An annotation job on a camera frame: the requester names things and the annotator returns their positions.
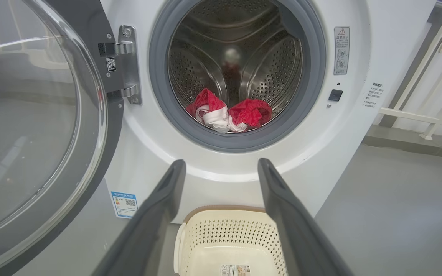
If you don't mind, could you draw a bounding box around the black round glass washer door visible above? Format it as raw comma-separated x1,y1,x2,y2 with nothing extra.
0,0,125,276

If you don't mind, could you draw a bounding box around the blue energy label sticker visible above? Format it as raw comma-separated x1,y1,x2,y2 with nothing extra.
110,191,139,219

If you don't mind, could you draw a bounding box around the grey warning sticker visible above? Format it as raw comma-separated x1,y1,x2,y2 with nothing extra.
333,26,350,76

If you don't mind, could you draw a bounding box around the black text notice sticker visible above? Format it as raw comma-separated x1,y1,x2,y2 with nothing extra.
361,82,384,109

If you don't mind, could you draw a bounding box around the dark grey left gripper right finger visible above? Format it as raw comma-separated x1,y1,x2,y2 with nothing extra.
257,158,356,276

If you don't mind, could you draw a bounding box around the cream laundry basket brown rim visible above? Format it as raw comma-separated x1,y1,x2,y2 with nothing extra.
173,206,289,276

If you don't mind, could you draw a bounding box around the white metal railing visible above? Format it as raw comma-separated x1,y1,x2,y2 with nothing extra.
378,0,442,140

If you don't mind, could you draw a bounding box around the red and white laundry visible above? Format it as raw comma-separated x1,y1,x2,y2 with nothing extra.
186,88,272,133

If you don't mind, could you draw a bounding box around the perforated steel washer drum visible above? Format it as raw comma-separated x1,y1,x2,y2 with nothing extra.
167,0,303,133

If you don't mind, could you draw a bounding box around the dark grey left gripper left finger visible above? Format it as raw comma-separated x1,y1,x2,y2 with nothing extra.
91,159,187,276

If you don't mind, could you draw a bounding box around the white front-load washing machine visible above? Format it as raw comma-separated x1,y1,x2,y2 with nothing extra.
100,0,438,225

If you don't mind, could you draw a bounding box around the printed product label sticker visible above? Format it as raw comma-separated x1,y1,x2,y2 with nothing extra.
220,264,251,276

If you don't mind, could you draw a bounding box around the metal door hinge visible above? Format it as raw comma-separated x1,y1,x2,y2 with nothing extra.
98,25,143,105

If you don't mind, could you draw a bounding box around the grey rubber door gasket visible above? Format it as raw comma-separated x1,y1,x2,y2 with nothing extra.
149,0,327,153

